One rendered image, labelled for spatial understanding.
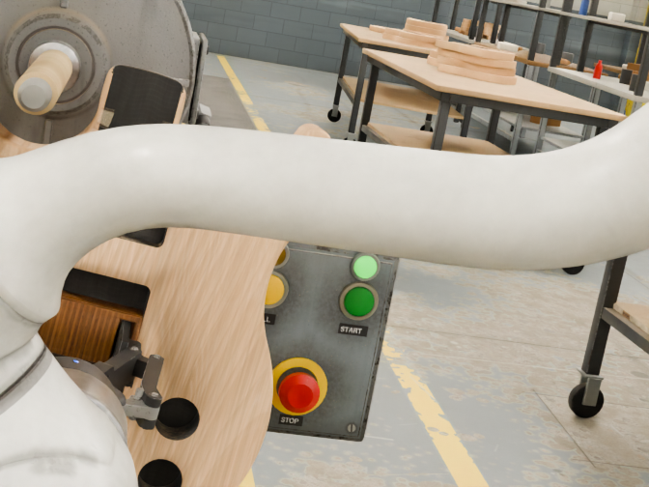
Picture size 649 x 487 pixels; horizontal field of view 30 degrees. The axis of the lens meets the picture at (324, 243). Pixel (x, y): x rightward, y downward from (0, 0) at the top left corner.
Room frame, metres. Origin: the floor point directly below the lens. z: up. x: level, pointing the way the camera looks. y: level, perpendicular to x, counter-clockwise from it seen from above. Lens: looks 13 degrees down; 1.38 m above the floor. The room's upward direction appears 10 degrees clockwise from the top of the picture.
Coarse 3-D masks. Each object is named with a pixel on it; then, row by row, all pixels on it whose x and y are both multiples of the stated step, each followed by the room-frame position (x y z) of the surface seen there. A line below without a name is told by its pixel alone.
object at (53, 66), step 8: (40, 56) 1.03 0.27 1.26; (48, 56) 1.01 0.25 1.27; (56, 56) 1.02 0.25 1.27; (64, 56) 1.05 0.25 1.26; (32, 64) 0.98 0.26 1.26; (40, 64) 0.95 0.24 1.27; (48, 64) 0.95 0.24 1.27; (56, 64) 0.98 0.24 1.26; (64, 64) 1.01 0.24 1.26; (24, 72) 0.91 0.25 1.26; (32, 72) 0.89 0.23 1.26; (40, 72) 0.89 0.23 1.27; (48, 72) 0.91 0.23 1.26; (56, 72) 0.94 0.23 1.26; (64, 72) 0.98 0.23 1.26; (24, 80) 0.89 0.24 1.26; (48, 80) 0.89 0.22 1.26; (56, 80) 0.91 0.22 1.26; (64, 80) 0.97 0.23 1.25; (16, 88) 0.89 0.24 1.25; (56, 88) 0.89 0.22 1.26; (16, 96) 0.89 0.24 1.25; (56, 96) 0.89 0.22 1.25; (48, 104) 0.89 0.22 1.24; (32, 112) 0.89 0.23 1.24; (40, 112) 0.89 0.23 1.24
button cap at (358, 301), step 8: (360, 288) 1.14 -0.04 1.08; (352, 296) 1.14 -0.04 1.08; (360, 296) 1.14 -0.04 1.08; (368, 296) 1.14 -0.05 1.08; (344, 304) 1.14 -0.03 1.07; (352, 304) 1.14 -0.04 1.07; (360, 304) 1.14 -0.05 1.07; (368, 304) 1.14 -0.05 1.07; (352, 312) 1.14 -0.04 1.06; (360, 312) 1.14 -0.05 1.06; (368, 312) 1.14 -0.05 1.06
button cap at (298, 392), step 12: (300, 372) 1.12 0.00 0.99; (288, 384) 1.11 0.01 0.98; (300, 384) 1.11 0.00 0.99; (312, 384) 1.11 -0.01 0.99; (288, 396) 1.11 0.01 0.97; (300, 396) 1.11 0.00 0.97; (312, 396) 1.11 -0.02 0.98; (288, 408) 1.11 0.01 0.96; (300, 408) 1.11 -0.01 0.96; (312, 408) 1.12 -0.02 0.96
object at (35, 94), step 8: (32, 80) 0.88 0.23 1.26; (40, 80) 0.88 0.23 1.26; (24, 88) 0.87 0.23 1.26; (32, 88) 0.87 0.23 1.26; (40, 88) 0.87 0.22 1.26; (48, 88) 0.88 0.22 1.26; (24, 96) 0.87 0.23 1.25; (32, 96) 0.87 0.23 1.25; (40, 96) 0.87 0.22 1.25; (48, 96) 0.88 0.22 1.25; (24, 104) 0.87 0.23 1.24; (32, 104) 0.87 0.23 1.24; (40, 104) 0.87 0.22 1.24
